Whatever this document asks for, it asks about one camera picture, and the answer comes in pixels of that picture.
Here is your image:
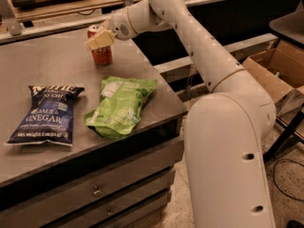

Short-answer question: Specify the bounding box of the metal rail frame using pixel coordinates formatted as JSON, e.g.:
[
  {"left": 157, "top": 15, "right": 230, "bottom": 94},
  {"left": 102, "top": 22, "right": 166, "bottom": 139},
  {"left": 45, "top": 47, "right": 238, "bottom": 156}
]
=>
[{"left": 0, "top": 0, "right": 298, "bottom": 46}]

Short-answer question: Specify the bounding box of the green chip bag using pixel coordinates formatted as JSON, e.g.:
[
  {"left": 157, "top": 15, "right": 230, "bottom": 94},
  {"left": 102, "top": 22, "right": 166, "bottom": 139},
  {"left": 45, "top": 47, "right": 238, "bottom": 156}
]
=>
[{"left": 84, "top": 76, "right": 158, "bottom": 140}]

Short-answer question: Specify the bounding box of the black floor cable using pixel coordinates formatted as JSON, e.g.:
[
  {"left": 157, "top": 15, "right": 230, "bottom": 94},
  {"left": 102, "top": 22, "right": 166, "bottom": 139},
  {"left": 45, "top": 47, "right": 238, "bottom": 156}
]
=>
[{"left": 273, "top": 158, "right": 304, "bottom": 203}]

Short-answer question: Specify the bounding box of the red coke can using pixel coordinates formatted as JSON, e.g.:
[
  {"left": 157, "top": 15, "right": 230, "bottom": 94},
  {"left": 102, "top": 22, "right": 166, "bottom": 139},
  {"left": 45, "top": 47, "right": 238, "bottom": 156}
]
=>
[{"left": 87, "top": 25, "right": 112, "bottom": 66}]

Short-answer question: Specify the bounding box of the cardboard box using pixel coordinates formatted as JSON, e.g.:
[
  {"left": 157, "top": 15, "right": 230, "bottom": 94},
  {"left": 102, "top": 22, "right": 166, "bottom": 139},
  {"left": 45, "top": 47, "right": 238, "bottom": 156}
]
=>
[{"left": 242, "top": 40, "right": 304, "bottom": 116}]

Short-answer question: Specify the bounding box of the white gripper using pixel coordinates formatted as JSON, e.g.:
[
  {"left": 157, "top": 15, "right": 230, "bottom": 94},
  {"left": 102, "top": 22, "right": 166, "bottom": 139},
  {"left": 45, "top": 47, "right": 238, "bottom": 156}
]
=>
[{"left": 85, "top": 14, "right": 131, "bottom": 50}]

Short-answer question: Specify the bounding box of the blue salt vinegar chip bag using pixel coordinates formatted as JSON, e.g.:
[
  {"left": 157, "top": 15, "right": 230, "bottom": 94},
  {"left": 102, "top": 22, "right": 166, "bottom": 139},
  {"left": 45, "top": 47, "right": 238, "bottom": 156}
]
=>
[{"left": 7, "top": 85, "right": 85, "bottom": 146}]

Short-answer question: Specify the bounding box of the black stand leg frame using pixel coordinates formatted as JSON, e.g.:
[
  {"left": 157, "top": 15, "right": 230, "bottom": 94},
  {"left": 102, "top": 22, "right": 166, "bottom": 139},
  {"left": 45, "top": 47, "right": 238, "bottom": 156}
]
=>
[{"left": 263, "top": 106, "right": 304, "bottom": 163}]

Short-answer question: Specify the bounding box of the grey drawer cabinet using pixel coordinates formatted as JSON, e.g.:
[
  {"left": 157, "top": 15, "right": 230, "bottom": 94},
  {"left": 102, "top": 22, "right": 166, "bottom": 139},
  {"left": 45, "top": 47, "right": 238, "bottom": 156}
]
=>
[{"left": 0, "top": 116, "right": 187, "bottom": 228}]

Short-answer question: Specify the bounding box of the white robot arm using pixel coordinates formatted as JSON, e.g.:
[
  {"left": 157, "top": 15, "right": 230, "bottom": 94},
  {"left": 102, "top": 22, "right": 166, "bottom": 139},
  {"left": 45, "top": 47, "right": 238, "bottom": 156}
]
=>
[{"left": 86, "top": 0, "right": 276, "bottom": 228}]

